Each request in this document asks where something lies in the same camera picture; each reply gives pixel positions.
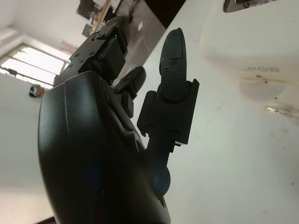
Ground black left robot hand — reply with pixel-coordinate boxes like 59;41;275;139
38;15;200;224

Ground cream toaster lever knob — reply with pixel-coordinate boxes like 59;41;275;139
239;78;287;101

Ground cream two-slot toaster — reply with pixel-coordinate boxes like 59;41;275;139
199;0;299;105

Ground silver toaster dial knob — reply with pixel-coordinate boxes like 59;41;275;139
263;105;299;119

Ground bright window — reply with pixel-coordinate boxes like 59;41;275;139
0;43;66;86

